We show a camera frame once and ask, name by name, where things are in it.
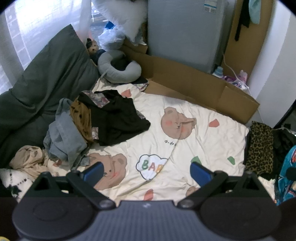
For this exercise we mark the pink and purple packet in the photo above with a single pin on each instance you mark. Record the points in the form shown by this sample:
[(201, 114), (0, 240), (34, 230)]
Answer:
[(237, 81)]

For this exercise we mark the white star print cloth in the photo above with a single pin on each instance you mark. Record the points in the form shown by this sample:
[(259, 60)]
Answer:
[(11, 180)]

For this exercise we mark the bear print blanket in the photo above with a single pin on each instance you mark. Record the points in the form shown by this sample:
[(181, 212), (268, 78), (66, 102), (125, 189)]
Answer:
[(208, 148)]

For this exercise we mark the hanging black garment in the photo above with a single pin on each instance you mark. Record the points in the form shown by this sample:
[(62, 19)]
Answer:
[(242, 18)]

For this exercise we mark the bottle with blue cap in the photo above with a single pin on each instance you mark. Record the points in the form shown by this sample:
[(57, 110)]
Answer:
[(218, 72)]

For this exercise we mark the tall brown panel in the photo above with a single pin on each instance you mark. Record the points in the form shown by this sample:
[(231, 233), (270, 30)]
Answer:
[(261, 46)]

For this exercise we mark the white pillow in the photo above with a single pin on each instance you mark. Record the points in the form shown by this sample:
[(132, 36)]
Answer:
[(129, 16)]

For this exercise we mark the hanging mint green garment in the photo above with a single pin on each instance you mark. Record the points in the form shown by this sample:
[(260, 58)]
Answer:
[(255, 11)]

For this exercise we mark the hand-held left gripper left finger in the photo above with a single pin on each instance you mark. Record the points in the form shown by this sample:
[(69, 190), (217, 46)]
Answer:
[(93, 173)]

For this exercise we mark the brown cardboard sheet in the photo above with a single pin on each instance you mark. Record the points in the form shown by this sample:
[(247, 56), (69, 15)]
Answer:
[(185, 81)]

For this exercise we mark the white curtain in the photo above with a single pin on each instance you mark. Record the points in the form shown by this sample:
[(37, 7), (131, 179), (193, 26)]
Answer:
[(84, 18)]

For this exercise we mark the teddy bear plush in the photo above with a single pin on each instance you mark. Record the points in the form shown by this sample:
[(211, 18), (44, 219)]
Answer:
[(92, 46)]

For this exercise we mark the dark green bedding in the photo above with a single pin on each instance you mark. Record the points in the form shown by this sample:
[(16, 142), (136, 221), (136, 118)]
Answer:
[(46, 81)]

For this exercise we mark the grey neck pillow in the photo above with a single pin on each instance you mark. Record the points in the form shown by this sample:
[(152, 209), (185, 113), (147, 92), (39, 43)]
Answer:
[(106, 60)]

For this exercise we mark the beige garment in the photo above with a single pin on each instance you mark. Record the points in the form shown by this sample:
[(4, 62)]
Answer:
[(27, 160)]

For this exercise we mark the black shorts with floral trim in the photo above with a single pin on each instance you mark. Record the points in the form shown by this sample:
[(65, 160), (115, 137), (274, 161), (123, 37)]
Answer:
[(120, 120)]

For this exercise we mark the white plastic bag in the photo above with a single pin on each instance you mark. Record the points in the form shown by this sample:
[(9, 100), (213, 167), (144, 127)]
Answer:
[(111, 37)]

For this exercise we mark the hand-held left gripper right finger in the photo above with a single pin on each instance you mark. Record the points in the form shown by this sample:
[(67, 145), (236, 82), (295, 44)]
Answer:
[(200, 175)]

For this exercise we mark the mustard spotted garment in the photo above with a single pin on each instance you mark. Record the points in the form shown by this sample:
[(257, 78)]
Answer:
[(81, 120)]

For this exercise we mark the leopard print garment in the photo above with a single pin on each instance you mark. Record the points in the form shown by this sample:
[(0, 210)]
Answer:
[(259, 148)]

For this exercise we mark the pile of black clothes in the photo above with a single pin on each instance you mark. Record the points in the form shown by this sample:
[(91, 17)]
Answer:
[(282, 143)]

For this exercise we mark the teal cartoon print garment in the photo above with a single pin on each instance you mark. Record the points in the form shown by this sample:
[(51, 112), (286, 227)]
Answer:
[(286, 185)]

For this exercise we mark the small floral cloth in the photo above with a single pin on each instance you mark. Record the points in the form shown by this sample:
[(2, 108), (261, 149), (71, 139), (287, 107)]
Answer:
[(141, 87)]

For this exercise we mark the blue denim garment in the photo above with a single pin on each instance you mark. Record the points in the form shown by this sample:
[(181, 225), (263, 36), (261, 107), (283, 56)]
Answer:
[(62, 136)]

